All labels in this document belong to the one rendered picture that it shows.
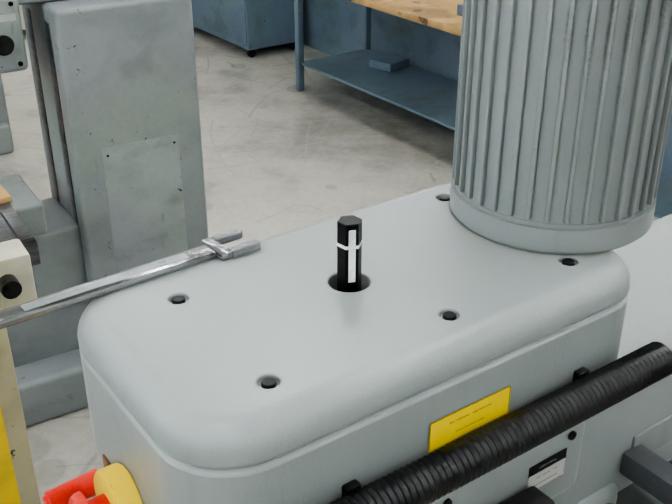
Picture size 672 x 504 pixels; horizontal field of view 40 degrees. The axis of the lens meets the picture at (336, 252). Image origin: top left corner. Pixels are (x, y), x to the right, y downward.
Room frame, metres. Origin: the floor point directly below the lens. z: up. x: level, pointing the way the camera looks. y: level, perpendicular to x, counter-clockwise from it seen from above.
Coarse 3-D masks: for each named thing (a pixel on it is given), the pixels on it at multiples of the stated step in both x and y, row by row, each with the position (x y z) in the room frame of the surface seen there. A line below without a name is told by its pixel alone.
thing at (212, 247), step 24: (216, 240) 0.77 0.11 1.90; (144, 264) 0.72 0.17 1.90; (168, 264) 0.72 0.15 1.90; (192, 264) 0.73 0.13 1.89; (72, 288) 0.68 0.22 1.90; (96, 288) 0.68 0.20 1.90; (120, 288) 0.68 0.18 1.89; (0, 312) 0.64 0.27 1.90; (24, 312) 0.64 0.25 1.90; (48, 312) 0.65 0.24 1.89
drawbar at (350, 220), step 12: (348, 216) 0.71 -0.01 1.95; (348, 228) 0.69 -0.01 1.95; (360, 228) 0.70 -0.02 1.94; (348, 240) 0.69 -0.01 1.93; (360, 240) 0.70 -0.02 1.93; (348, 252) 0.69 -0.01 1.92; (360, 252) 0.70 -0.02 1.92; (348, 264) 0.69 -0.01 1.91; (360, 264) 0.70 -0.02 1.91; (348, 276) 0.69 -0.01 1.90; (360, 276) 0.70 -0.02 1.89; (348, 288) 0.69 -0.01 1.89; (360, 288) 0.70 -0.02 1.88
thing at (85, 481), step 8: (88, 472) 0.66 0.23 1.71; (72, 480) 0.65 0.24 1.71; (80, 480) 0.65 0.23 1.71; (88, 480) 0.65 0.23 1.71; (56, 488) 0.64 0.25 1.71; (64, 488) 0.64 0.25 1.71; (72, 488) 0.64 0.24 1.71; (80, 488) 0.64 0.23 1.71; (88, 488) 0.64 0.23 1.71; (48, 496) 0.63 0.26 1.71; (56, 496) 0.63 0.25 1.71; (64, 496) 0.63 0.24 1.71; (88, 496) 0.64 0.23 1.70
